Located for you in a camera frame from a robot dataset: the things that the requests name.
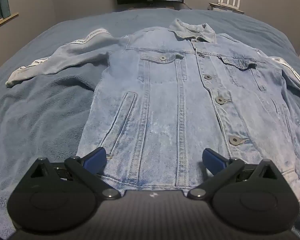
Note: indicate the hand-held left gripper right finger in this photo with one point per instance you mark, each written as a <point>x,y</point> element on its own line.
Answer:
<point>212,161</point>

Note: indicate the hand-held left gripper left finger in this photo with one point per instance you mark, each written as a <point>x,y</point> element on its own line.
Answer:
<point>96,158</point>

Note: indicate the light blue denim jacket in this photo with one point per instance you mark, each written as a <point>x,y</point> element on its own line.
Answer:
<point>165,92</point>

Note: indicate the blue fleece blanket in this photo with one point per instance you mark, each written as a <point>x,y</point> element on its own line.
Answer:
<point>40,120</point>

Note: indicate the wooden window sill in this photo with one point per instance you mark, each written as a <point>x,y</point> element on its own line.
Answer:
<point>3,20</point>

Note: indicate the small wall shelf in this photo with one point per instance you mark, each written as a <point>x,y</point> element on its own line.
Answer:
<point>226,8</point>

